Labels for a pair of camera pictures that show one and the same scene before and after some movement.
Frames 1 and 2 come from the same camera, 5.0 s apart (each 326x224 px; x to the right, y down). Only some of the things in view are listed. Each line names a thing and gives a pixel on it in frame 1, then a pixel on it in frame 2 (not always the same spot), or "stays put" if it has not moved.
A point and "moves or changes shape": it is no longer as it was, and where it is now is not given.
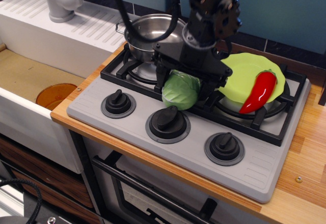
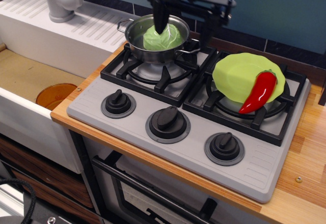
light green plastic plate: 238,86 stays put
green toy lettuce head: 181,90 moves or changes shape
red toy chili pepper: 265,85 stays put
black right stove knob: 225,149 stays put
